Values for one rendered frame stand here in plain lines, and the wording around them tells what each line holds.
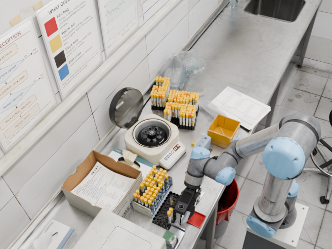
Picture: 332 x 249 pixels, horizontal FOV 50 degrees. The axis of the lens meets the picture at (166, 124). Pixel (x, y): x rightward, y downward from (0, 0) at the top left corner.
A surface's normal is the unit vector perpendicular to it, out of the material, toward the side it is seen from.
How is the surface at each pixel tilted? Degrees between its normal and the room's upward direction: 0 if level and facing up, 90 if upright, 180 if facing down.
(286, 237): 4
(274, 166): 83
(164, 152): 90
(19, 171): 90
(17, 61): 93
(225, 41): 0
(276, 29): 0
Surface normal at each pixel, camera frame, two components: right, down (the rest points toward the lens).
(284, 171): -0.61, 0.51
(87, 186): -0.05, -0.66
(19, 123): 0.88, 0.35
